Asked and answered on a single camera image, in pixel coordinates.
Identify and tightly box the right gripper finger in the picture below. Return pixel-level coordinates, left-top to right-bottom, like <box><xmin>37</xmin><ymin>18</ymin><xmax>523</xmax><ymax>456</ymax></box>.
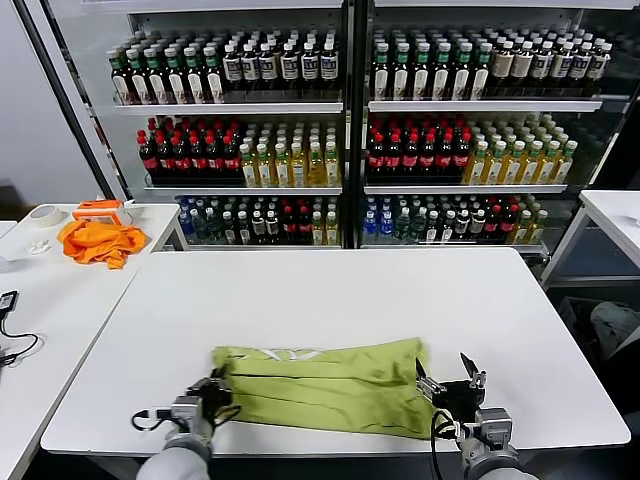
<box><xmin>415</xmin><ymin>357</ymin><xmax>447</xmax><ymax>401</ymax></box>
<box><xmin>459</xmin><ymin>352</ymin><xmax>487</xmax><ymax>390</ymax></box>

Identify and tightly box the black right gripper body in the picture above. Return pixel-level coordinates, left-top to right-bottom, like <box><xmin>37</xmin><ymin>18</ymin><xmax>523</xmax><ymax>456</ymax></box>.
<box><xmin>433</xmin><ymin>380</ymin><xmax>486</xmax><ymax>426</ymax></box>

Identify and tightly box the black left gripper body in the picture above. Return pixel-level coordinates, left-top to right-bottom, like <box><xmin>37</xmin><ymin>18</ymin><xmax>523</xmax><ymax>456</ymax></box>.
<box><xmin>188</xmin><ymin>378</ymin><xmax>234</xmax><ymax>426</ymax></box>

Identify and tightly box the yellow-green t-shirt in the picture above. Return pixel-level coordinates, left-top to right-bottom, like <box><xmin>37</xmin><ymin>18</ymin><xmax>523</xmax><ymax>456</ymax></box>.
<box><xmin>209</xmin><ymin>337</ymin><xmax>454</xmax><ymax>441</ymax></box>

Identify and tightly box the grey speckled bag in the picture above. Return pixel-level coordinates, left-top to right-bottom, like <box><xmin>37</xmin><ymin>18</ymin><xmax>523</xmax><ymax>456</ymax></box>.
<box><xmin>590</xmin><ymin>301</ymin><xmax>640</xmax><ymax>364</ymax></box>

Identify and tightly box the red cap cola bottle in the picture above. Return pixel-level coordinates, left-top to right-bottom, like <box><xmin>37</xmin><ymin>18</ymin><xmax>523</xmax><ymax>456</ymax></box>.
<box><xmin>435</xmin><ymin>132</ymin><xmax>453</xmax><ymax>182</ymax></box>
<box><xmin>189</xmin><ymin>129</ymin><xmax>208</xmax><ymax>184</ymax></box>
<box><xmin>205</xmin><ymin>129</ymin><xmax>224</xmax><ymax>184</ymax></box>
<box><xmin>366</xmin><ymin>132</ymin><xmax>385</xmax><ymax>182</ymax></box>
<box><xmin>155</xmin><ymin>129</ymin><xmax>174</xmax><ymax>184</ymax></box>
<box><xmin>400</xmin><ymin>132</ymin><xmax>419</xmax><ymax>182</ymax></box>
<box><xmin>221</xmin><ymin>129</ymin><xmax>241</xmax><ymax>184</ymax></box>
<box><xmin>451</xmin><ymin>132</ymin><xmax>472</xmax><ymax>182</ymax></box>
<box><xmin>295</xmin><ymin>204</ymin><xmax>312</xmax><ymax>245</ymax></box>
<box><xmin>499</xmin><ymin>204</ymin><xmax>517</xmax><ymax>244</ymax></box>
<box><xmin>417</xmin><ymin>132</ymin><xmax>437</xmax><ymax>182</ymax></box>
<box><xmin>137</xmin><ymin>129</ymin><xmax>157</xmax><ymax>184</ymax></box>
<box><xmin>172</xmin><ymin>129</ymin><xmax>192</xmax><ymax>184</ymax></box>
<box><xmin>280</xmin><ymin>204</ymin><xmax>297</xmax><ymax>245</ymax></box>
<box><xmin>383</xmin><ymin>132</ymin><xmax>402</xmax><ymax>182</ymax></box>
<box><xmin>484</xmin><ymin>204</ymin><xmax>501</xmax><ymax>244</ymax></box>

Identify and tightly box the white side table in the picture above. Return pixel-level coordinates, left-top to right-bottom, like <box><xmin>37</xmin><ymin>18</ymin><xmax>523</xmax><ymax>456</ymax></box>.
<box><xmin>0</xmin><ymin>202</ymin><xmax>187</xmax><ymax>480</ymax></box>
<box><xmin>539</xmin><ymin>189</ymin><xmax>640</xmax><ymax>291</ymax></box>

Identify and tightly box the orange crumpled cloth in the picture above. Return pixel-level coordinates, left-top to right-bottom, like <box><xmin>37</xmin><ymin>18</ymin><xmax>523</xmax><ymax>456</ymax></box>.
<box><xmin>57</xmin><ymin>219</ymin><xmax>149</xmax><ymax>270</ymax></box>

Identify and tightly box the orange white box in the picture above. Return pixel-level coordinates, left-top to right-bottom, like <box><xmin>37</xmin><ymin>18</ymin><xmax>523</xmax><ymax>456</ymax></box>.
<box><xmin>72</xmin><ymin>198</ymin><xmax>134</xmax><ymax>226</ymax></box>

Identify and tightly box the masking tape roll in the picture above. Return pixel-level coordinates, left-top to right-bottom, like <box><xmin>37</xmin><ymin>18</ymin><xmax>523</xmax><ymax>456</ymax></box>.
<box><xmin>27</xmin><ymin>203</ymin><xmax>63</xmax><ymax>227</ymax></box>

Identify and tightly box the glass beverage display cabinet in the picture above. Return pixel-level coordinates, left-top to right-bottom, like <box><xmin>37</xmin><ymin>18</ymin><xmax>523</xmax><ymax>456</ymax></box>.
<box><xmin>125</xmin><ymin>0</ymin><xmax>624</xmax><ymax>251</ymax></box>

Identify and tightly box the green cap dark tea bottle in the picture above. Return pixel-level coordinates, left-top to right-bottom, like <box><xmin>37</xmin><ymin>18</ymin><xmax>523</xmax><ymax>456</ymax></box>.
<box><xmin>372</xmin><ymin>42</ymin><xmax>392</xmax><ymax>101</ymax></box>
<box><xmin>432</xmin><ymin>42</ymin><xmax>453</xmax><ymax>101</ymax></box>
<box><xmin>452</xmin><ymin>42</ymin><xmax>473</xmax><ymax>101</ymax></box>
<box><xmin>472</xmin><ymin>42</ymin><xmax>493</xmax><ymax>101</ymax></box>
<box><xmin>392</xmin><ymin>42</ymin><xmax>413</xmax><ymax>101</ymax></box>
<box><xmin>144</xmin><ymin>45</ymin><xmax>167</xmax><ymax>105</ymax></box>
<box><xmin>163</xmin><ymin>45</ymin><xmax>185</xmax><ymax>105</ymax></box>
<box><xmin>412</xmin><ymin>42</ymin><xmax>433</xmax><ymax>101</ymax></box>
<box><xmin>183</xmin><ymin>45</ymin><xmax>204</xmax><ymax>105</ymax></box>
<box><xmin>203</xmin><ymin>45</ymin><xmax>224</xmax><ymax>105</ymax></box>
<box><xmin>126</xmin><ymin>46</ymin><xmax>149</xmax><ymax>105</ymax></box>
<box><xmin>108</xmin><ymin>47</ymin><xmax>130</xmax><ymax>105</ymax></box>

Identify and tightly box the white cap navy label bottle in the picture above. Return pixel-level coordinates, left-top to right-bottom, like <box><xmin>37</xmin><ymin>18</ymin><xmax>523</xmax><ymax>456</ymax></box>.
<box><xmin>532</xmin><ymin>40</ymin><xmax>554</xmax><ymax>94</ymax></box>
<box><xmin>570</xmin><ymin>40</ymin><xmax>594</xmax><ymax>94</ymax></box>
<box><xmin>259</xmin><ymin>43</ymin><xmax>279</xmax><ymax>99</ymax></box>
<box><xmin>589</xmin><ymin>40</ymin><xmax>614</xmax><ymax>94</ymax></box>
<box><xmin>299</xmin><ymin>42</ymin><xmax>319</xmax><ymax>99</ymax></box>
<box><xmin>279</xmin><ymin>42</ymin><xmax>299</xmax><ymax>99</ymax></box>
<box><xmin>551</xmin><ymin>40</ymin><xmax>574</xmax><ymax>94</ymax></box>
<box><xmin>222</xmin><ymin>43</ymin><xmax>243</xmax><ymax>99</ymax></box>
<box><xmin>318</xmin><ymin>42</ymin><xmax>339</xmax><ymax>99</ymax></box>
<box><xmin>241</xmin><ymin>43</ymin><xmax>261</xmax><ymax>99</ymax></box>

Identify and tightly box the white cap beige label bottle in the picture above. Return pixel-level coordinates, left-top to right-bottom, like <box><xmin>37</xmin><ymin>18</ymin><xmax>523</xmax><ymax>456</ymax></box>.
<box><xmin>512</xmin><ymin>40</ymin><xmax>535</xmax><ymax>94</ymax></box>
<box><xmin>492</xmin><ymin>40</ymin><xmax>517</xmax><ymax>94</ymax></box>

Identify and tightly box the glass cabinet door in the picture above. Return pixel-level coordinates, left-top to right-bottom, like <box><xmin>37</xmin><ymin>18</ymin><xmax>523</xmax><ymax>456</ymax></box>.
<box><xmin>17</xmin><ymin>0</ymin><xmax>134</xmax><ymax>201</ymax></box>
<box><xmin>592</xmin><ymin>0</ymin><xmax>640</xmax><ymax>194</ymax></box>

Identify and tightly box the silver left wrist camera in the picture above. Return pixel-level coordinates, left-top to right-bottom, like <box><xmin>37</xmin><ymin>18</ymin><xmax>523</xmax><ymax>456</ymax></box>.
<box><xmin>169</xmin><ymin>393</ymin><xmax>202</xmax><ymax>432</ymax></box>

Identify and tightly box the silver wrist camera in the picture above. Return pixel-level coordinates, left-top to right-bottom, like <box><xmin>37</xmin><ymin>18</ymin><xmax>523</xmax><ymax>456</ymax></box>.
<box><xmin>169</xmin><ymin>393</ymin><xmax>202</xmax><ymax>432</ymax></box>
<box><xmin>471</xmin><ymin>407</ymin><xmax>515</xmax><ymax>446</ymax></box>

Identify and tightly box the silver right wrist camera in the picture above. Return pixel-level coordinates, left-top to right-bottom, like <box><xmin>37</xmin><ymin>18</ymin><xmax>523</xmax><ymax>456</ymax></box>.
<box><xmin>471</xmin><ymin>407</ymin><xmax>515</xmax><ymax>446</ymax></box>

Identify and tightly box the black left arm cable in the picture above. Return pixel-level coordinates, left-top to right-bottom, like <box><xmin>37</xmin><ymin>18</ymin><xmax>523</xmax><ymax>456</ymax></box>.
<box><xmin>132</xmin><ymin>407</ymin><xmax>241</xmax><ymax>432</ymax></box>

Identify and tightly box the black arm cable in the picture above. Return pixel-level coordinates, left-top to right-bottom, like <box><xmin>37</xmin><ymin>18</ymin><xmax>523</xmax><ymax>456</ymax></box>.
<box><xmin>429</xmin><ymin>408</ymin><xmax>464</xmax><ymax>480</ymax></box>
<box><xmin>132</xmin><ymin>407</ymin><xmax>241</xmax><ymax>432</ymax></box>

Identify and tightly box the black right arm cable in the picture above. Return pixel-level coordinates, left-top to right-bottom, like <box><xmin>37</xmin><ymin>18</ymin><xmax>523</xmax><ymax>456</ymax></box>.
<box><xmin>429</xmin><ymin>408</ymin><xmax>464</xmax><ymax>480</ymax></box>

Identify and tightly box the black table cable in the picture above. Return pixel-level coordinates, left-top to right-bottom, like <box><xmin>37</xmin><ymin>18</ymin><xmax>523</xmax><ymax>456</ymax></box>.
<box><xmin>0</xmin><ymin>312</ymin><xmax>40</xmax><ymax>369</ymax></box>

